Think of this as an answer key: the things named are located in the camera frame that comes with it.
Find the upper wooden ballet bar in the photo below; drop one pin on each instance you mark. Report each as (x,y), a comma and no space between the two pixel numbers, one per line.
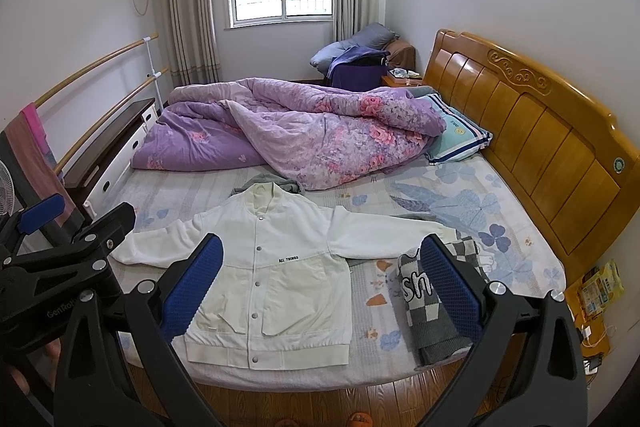
(91,67)

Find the white bar support post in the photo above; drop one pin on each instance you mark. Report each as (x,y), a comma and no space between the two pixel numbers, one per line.
(154,71)

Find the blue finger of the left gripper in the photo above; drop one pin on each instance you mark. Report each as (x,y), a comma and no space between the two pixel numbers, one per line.
(108,232)
(37,216)

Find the white standing fan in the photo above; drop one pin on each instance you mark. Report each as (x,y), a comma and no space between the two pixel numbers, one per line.
(7,195)

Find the white button jacket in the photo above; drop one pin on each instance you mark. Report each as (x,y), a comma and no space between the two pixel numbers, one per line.
(282,299)

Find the pink grey hanging towel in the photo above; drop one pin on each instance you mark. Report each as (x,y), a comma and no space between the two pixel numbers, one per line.
(34,179)

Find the dark top white cabinet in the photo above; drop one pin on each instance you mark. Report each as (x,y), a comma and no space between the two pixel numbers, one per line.
(91,180)

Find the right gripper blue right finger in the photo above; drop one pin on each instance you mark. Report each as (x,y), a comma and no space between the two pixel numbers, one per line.
(548,384)

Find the wooden ballet bar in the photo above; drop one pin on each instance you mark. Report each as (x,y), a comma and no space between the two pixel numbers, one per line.
(104,118)
(91,67)

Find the purple floral quilt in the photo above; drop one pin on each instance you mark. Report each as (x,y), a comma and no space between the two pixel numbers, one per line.
(320,137)

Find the left grey curtain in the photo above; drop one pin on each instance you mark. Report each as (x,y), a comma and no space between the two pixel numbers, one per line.
(189,29)

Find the orange slipper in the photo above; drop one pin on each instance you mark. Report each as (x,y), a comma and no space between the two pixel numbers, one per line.
(359,419)

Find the yellow snack bag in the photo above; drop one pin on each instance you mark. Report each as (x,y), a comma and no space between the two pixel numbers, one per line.
(603,286)

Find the grey blue pillow pile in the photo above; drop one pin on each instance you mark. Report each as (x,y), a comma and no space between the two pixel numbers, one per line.
(374,36)

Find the lower wooden ballet bar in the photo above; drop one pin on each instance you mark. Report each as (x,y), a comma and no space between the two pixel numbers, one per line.
(104,118)

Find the checkered grey folded garment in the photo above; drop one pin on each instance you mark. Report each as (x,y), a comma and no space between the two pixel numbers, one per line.
(433,334)

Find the wooden nightstand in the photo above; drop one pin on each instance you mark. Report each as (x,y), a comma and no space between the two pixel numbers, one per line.
(400,77)

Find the dark purple cloth chair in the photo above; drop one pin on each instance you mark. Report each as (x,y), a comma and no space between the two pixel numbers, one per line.
(358,69)

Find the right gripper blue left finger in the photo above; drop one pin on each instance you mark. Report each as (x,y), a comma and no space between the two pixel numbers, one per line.
(159,311)

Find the striped teal pillow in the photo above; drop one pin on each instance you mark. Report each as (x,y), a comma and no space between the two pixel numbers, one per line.
(462,137)

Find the wooden bed headboard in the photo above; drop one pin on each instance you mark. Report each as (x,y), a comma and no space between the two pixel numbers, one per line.
(558,148)

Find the floral bed sheet mattress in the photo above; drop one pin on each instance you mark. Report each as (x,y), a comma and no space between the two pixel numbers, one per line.
(493,231)

